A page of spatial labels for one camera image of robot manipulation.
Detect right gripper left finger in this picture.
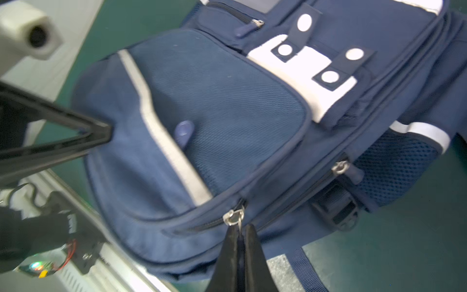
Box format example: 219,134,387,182
206,225,242,292

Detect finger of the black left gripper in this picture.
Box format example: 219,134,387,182
1,83,112,186

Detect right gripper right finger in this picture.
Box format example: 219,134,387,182
243,225,278,292

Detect navy blue backpack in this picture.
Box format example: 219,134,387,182
71,1,467,282

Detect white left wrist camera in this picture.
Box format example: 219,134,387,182
1,1,63,75

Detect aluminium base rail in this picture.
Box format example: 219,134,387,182
12,170,178,292

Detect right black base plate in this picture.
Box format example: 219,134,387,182
46,191,107,274

